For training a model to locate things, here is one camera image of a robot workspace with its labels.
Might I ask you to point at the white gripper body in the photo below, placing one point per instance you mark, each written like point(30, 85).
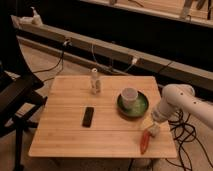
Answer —
point(159, 115)

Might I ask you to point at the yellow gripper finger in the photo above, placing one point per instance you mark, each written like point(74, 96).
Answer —
point(144, 124)

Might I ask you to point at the orange toy carrot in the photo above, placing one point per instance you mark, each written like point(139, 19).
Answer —
point(144, 141)

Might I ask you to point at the green plate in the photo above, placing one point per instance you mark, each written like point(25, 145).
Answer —
point(139, 108)

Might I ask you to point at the white ceramic cup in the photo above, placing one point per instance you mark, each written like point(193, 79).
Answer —
point(129, 96)

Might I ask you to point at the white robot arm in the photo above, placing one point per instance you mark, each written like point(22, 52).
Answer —
point(176, 97)

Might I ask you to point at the black remote control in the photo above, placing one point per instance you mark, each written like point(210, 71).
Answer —
point(88, 116)

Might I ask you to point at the wooden table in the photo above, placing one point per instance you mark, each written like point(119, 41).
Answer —
point(60, 132)

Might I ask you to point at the black chair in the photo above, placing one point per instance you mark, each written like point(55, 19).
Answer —
point(18, 102)

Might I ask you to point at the white spray bottle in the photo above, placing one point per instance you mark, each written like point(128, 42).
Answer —
point(36, 17)

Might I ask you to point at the white plug on rail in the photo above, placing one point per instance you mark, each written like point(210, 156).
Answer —
point(134, 61)

